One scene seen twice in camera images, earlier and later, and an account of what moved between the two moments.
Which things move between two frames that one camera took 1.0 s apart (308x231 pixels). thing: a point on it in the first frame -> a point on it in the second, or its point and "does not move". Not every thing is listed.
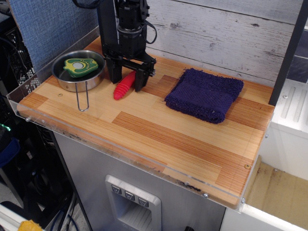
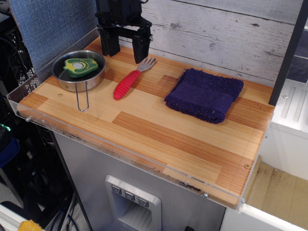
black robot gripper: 131,49 -> 125,15
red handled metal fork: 125,84 does not move
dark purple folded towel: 202,95 does not move
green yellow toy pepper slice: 80,67 does not move
